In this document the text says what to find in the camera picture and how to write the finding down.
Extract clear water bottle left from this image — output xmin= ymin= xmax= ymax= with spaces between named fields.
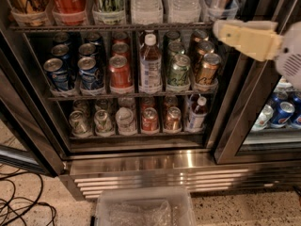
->
xmin=131 ymin=0 xmax=163 ymax=24

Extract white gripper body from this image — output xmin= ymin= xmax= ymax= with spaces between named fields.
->
xmin=269 ymin=34 xmax=283 ymax=59

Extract green striped can top shelf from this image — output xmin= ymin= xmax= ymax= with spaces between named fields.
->
xmin=92 ymin=0 xmax=126 ymax=25

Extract blue pepsi can right compartment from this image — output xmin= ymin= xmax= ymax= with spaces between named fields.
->
xmin=270 ymin=102 xmax=294 ymax=128

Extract blue pepsi can front right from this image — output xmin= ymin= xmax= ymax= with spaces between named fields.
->
xmin=77 ymin=56 xmax=105 ymax=95

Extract open fridge door left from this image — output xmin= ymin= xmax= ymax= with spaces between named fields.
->
xmin=0 ymin=47 xmax=65 ymax=177

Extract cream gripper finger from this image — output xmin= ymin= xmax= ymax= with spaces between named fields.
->
xmin=213 ymin=20 xmax=277 ymax=37
xmin=218 ymin=24 xmax=277 ymax=61

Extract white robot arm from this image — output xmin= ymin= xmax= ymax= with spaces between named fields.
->
xmin=213 ymin=20 xmax=301 ymax=89

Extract white can right compartment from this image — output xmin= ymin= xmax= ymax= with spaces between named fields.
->
xmin=251 ymin=105 xmax=274 ymax=131

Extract gold can top shelf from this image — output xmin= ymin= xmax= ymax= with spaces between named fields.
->
xmin=8 ymin=0 xmax=50 ymax=26

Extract blue pepsi can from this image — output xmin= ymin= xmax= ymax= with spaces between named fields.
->
xmin=43 ymin=57 xmax=74 ymax=92
xmin=77 ymin=56 xmax=105 ymax=95

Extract black cables on floor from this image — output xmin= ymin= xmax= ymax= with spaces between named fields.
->
xmin=0 ymin=163 xmax=57 ymax=226

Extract clear plastic bin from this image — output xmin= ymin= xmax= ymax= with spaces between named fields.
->
xmin=95 ymin=186 xmax=197 ymax=226

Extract gold can shelf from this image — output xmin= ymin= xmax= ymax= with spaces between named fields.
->
xmin=195 ymin=53 xmax=221 ymax=89
xmin=8 ymin=0 xmax=50 ymax=26

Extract gold can middle shelf front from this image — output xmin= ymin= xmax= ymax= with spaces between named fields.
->
xmin=195 ymin=53 xmax=221 ymax=89

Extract red can shelf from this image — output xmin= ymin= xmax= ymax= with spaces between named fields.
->
xmin=108 ymin=56 xmax=134 ymax=94
xmin=142 ymin=107 xmax=159 ymax=133

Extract blue pepsi can front left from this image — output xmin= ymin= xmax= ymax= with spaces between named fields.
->
xmin=43 ymin=57 xmax=74 ymax=92

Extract green can middle shelf front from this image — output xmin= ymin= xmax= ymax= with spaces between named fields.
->
xmin=166 ymin=54 xmax=191 ymax=92

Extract copper can bottom shelf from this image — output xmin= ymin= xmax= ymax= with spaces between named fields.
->
xmin=164 ymin=106 xmax=182 ymax=133

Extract red can middle shelf front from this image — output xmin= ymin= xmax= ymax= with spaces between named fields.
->
xmin=108 ymin=56 xmax=134 ymax=94

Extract clear water bottle right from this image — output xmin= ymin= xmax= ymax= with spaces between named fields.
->
xmin=164 ymin=0 xmax=201 ymax=24

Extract small tea bottle bottom shelf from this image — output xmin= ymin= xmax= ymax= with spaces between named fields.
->
xmin=186 ymin=96 xmax=208 ymax=132

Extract red can bottom shelf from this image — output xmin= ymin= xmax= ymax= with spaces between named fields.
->
xmin=142 ymin=107 xmax=159 ymax=133

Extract clear water bottle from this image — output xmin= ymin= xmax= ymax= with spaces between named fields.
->
xmin=131 ymin=0 xmax=163 ymax=24
xmin=164 ymin=0 xmax=201 ymax=24

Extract clear bottle bottom shelf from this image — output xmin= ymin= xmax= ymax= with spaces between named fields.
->
xmin=116 ymin=107 xmax=137 ymax=136

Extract green can bottom far left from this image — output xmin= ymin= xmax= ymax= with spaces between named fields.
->
xmin=69 ymin=110 xmax=92 ymax=137

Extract stainless steel fridge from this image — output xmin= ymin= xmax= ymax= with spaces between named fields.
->
xmin=0 ymin=0 xmax=301 ymax=200

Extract brown tea bottle white cap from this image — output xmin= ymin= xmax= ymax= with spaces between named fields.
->
xmin=139 ymin=34 xmax=162 ymax=94

